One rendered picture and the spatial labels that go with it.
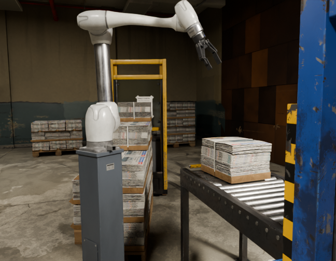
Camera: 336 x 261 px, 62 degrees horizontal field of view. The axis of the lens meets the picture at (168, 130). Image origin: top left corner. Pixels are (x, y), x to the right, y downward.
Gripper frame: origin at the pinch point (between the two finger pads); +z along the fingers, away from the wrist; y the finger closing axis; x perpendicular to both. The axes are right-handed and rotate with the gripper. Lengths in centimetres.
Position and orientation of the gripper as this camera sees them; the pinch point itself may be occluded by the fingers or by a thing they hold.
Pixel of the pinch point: (214, 64)
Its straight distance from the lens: 176.5
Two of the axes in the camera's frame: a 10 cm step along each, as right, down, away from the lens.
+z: 5.1, 8.5, 1.3
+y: -5.4, 4.3, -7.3
